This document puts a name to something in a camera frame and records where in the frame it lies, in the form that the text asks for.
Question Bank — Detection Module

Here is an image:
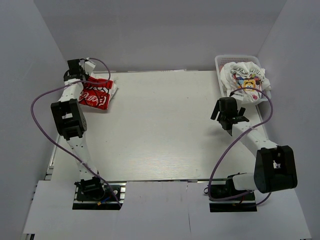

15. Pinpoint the white t-shirt red print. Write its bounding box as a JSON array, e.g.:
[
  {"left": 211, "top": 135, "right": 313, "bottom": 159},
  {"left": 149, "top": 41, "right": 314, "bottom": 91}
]
[{"left": 78, "top": 76, "right": 118, "bottom": 111}]

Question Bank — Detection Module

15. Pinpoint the white t-shirt colourful cartoon print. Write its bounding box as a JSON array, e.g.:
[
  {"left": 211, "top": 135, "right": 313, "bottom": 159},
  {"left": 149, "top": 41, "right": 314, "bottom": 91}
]
[{"left": 220, "top": 61, "right": 271, "bottom": 105}]

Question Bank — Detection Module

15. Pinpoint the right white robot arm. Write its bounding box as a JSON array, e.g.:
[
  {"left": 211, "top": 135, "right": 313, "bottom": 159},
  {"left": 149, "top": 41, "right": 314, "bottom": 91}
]
[{"left": 211, "top": 97, "right": 298, "bottom": 200}]

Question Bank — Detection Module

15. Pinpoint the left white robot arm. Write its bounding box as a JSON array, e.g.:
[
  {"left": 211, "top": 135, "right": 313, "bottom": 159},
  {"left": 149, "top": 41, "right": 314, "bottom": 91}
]
[{"left": 50, "top": 59, "right": 106, "bottom": 200}]

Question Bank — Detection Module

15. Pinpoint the folded Charlie Brown t-shirt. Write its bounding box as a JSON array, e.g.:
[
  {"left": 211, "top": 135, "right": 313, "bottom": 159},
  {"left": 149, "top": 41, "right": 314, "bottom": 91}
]
[{"left": 84, "top": 73, "right": 118, "bottom": 102}]

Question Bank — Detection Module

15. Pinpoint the white plastic basket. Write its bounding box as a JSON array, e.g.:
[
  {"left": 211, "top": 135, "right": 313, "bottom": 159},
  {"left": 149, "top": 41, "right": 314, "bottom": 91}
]
[{"left": 215, "top": 55, "right": 271, "bottom": 105}]

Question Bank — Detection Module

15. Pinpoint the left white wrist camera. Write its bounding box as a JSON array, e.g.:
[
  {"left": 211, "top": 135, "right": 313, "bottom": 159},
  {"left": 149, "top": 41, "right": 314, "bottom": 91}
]
[{"left": 83, "top": 58, "right": 96, "bottom": 76}]

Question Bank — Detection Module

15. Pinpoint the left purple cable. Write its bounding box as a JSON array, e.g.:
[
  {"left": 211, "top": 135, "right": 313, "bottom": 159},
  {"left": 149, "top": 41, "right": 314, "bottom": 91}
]
[{"left": 30, "top": 57, "right": 123, "bottom": 208}]

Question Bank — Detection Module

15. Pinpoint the purple cable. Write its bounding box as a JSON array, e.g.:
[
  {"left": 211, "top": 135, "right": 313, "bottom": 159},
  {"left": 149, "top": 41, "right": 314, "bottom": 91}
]
[
  {"left": 30, "top": 57, "right": 123, "bottom": 208},
  {"left": 208, "top": 87, "right": 275, "bottom": 206}
]

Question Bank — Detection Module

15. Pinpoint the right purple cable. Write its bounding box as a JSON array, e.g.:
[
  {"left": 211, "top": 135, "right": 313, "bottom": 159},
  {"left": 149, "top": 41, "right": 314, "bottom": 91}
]
[{"left": 208, "top": 87, "right": 275, "bottom": 206}]

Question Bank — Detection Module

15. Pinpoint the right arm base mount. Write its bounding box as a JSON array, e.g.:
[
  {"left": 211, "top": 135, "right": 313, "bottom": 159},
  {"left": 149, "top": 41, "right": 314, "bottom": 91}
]
[{"left": 209, "top": 184, "right": 257, "bottom": 213}]

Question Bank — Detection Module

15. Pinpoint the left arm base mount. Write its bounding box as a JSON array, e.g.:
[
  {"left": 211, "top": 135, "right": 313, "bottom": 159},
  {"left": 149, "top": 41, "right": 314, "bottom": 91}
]
[{"left": 72, "top": 182, "right": 126, "bottom": 211}]

